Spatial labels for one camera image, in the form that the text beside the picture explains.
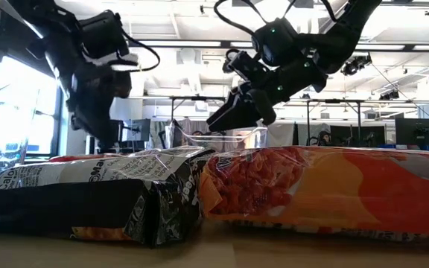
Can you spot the black ceiling spotlights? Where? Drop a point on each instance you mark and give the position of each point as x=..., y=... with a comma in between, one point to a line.
x=354, y=66
x=389, y=95

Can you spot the blue storage bins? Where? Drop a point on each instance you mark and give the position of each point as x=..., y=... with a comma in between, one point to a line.
x=386, y=146

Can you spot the red Maruchan beef noodle pack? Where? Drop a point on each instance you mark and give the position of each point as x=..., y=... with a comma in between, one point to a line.
x=84, y=158

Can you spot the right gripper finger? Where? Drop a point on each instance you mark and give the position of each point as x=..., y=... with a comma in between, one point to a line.
x=237, y=115
x=241, y=92

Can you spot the black monitor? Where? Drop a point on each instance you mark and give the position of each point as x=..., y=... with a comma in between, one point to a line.
x=417, y=132
x=138, y=130

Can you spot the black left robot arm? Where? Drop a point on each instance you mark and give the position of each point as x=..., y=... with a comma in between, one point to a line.
x=62, y=33

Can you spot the clear plastic bin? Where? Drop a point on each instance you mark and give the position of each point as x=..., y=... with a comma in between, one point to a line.
x=218, y=143
x=13, y=123

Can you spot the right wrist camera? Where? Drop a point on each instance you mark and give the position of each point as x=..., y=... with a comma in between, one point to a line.
x=244, y=67

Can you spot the black metal gantry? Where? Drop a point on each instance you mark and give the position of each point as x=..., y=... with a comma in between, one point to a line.
x=199, y=98
x=333, y=101

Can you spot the grey curtain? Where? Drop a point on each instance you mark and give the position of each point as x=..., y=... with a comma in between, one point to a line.
x=285, y=134

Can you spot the orange fire noodle pack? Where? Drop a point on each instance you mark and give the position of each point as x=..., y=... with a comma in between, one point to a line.
x=330, y=193

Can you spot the long ceiling light bar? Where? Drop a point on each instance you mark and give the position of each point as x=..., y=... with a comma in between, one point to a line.
x=408, y=47

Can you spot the black Maruchan noodle pack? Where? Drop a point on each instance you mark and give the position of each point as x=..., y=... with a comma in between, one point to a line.
x=88, y=201

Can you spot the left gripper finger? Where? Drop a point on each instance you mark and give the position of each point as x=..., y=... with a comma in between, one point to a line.
x=104, y=130
x=79, y=121

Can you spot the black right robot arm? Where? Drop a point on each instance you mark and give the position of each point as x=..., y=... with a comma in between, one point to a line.
x=333, y=33

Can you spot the person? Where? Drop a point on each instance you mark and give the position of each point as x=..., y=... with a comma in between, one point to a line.
x=324, y=138

